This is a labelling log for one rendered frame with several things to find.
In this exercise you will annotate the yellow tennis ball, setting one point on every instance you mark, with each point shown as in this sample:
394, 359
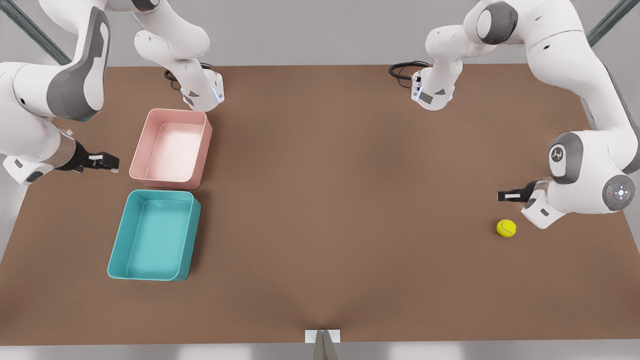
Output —
506, 228

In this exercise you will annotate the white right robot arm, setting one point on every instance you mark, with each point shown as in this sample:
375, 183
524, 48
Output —
30, 100

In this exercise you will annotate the pink rectangular tray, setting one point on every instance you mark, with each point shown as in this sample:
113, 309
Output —
172, 148

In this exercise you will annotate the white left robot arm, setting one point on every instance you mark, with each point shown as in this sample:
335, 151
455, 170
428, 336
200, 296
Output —
565, 65

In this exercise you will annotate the silver frame post with foot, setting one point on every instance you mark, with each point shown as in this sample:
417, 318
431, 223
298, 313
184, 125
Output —
324, 345

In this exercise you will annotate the teal rectangular tray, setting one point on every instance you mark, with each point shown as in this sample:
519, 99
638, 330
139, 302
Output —
154, 235

